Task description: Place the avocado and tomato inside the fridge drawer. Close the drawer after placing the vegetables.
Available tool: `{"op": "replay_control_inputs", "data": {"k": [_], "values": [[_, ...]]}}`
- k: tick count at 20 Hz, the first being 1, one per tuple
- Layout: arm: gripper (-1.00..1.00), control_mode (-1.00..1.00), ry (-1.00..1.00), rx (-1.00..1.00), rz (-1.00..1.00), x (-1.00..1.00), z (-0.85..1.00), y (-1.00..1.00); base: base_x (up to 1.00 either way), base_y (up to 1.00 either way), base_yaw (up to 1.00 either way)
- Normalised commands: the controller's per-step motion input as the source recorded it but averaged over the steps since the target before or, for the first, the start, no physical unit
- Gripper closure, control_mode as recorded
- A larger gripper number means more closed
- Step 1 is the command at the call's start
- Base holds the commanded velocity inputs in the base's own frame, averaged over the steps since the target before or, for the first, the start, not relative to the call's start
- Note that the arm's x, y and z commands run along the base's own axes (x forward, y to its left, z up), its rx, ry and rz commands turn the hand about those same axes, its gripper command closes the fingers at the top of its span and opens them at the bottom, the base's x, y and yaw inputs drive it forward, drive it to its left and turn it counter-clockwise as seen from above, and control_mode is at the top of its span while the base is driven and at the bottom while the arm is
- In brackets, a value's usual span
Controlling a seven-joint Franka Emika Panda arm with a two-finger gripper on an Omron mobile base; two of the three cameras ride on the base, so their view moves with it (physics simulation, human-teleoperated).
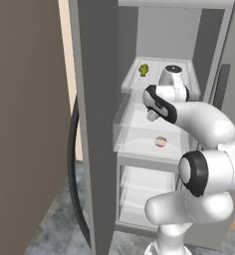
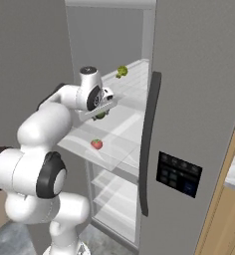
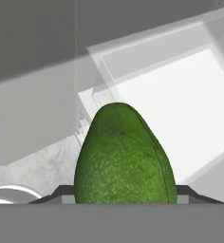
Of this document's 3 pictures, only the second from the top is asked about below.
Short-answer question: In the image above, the green broccoli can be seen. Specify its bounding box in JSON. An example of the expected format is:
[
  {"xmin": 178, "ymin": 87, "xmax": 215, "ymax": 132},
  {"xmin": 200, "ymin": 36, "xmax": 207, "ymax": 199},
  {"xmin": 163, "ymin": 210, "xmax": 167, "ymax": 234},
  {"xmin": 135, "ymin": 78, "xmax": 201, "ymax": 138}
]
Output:
[{"xmin": 115, "ymin": 65, "xmax": 129, "ymax": 80}]

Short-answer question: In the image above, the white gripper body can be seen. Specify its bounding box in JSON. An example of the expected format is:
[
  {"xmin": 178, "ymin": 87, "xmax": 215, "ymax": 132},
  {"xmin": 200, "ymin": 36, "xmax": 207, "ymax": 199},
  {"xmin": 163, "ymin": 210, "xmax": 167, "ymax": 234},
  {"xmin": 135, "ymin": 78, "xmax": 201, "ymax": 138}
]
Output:
[{"xmin": 78, "ymin": 97, "xmax": 118, "ymax": 124}]

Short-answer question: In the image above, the small clear glass fridge shelf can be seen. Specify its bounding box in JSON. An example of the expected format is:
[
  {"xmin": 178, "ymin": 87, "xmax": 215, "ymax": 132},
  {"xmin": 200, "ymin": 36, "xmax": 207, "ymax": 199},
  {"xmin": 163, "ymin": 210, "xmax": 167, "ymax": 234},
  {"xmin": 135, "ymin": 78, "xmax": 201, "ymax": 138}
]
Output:
[{"xmin": 101, "ymin": 58, "xmax": 150, "ymax": 112}]

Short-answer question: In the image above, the large clear glass fridge shelf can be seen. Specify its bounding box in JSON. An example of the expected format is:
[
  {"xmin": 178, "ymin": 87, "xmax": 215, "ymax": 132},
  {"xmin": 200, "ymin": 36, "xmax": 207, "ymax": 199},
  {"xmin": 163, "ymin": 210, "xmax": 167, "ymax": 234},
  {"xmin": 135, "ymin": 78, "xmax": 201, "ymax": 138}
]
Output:
[{"xmin": 57, "ymin": 105, "xmax": 146, "ymax": 177}]

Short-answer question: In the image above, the grey closed fridge door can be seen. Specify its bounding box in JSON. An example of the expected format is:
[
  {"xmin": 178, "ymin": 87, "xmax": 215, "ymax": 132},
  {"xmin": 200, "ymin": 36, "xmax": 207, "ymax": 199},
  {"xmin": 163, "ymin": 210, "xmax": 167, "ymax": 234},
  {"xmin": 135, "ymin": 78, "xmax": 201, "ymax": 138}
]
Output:
[{"xmin": 137, "ymin": 0, "xmax": 235, "ymax": 255}]

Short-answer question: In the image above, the light wooden cabinet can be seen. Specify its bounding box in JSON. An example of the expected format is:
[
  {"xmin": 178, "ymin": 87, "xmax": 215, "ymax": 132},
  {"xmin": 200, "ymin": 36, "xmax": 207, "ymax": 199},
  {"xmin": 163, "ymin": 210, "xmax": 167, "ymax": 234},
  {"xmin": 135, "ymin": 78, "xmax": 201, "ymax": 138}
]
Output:
[{"xmin": 193, "ymin": 99, "xmax": 235, "ymax": 255}]

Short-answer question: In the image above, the grey open fridge door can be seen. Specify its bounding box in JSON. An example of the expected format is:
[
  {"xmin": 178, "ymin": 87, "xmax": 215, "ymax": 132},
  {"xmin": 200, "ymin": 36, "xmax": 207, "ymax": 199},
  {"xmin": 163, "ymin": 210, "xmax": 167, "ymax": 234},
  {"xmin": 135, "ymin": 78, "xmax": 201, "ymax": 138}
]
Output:
[{"xmin": 0, "ymin": 0, "xmax": 76, "ymax": 236}]

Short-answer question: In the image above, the dark green avocado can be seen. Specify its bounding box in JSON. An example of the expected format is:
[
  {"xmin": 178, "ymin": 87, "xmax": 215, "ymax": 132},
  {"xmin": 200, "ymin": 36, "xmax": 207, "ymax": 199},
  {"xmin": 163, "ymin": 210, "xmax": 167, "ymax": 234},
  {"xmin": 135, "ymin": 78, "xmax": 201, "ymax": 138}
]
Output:
[{"xmin": 92, "ymin": 111, "xmax": 108, "ymax": 122}]

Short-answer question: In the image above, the dark grey fridge door handle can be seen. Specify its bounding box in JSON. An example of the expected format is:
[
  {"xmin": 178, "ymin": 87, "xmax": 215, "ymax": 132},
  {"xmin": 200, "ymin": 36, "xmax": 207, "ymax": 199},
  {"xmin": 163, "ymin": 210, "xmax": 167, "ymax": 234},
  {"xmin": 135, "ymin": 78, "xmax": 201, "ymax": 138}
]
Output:
[{"xmin": 137, "ymin": 71, "xmax": 163, "ymax": 218}]

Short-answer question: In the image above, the clear fridge drawer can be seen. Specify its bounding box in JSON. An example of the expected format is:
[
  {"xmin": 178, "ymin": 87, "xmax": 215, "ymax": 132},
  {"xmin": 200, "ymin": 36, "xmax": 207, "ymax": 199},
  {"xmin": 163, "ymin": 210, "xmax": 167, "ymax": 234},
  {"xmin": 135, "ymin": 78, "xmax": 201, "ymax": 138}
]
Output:
[{"xmin": 86, "ymin": 160, "xmax": 140, "ymax": 246}]

